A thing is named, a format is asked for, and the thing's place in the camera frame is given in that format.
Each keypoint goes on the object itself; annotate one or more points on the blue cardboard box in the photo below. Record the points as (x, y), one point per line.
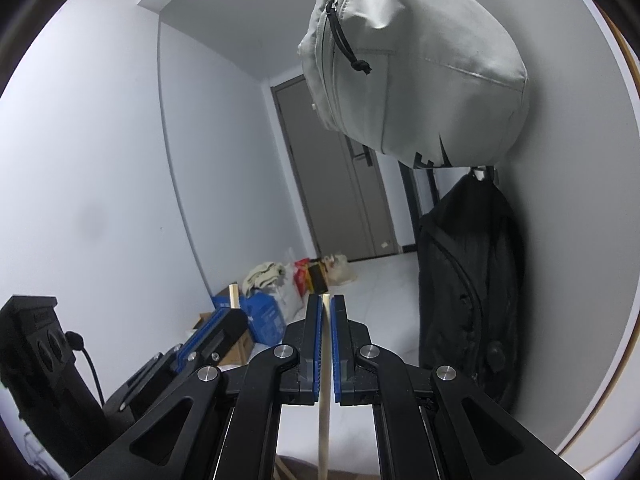
(262, 315)

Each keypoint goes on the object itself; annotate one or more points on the black backpack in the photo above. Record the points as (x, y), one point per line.
(465, 290)

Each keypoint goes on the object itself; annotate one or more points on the grey canvas bag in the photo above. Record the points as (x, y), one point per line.
(415, 70)

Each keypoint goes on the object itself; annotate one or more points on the black yellow paper bag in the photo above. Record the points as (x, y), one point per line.
(317, 276)

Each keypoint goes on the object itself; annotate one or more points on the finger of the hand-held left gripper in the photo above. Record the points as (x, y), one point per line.
(225, 332)
(150, 380)

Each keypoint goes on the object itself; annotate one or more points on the white plastic bag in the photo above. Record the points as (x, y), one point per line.
(291, 285)

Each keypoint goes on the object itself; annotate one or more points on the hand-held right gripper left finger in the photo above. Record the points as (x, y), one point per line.
(314, 345)

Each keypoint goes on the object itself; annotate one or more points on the clear plastic bag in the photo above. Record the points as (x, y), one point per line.
(340, 270)

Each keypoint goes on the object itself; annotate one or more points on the beige cloth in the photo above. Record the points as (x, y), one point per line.
(262, 276)

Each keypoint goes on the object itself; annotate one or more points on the black door lock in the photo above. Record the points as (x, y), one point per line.
(361, 155)

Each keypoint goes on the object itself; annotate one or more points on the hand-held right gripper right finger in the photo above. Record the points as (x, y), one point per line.
(336, 345)

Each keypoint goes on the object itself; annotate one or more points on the brown cardboard box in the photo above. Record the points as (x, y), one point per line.
(240, 352)

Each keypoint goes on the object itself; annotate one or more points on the red bag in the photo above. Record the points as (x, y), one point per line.
(302, 275)

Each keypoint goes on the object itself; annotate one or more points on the black metal rack frame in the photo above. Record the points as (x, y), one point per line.
(407, 195)

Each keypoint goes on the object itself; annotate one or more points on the grey door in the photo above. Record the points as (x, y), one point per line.
(330, 185)

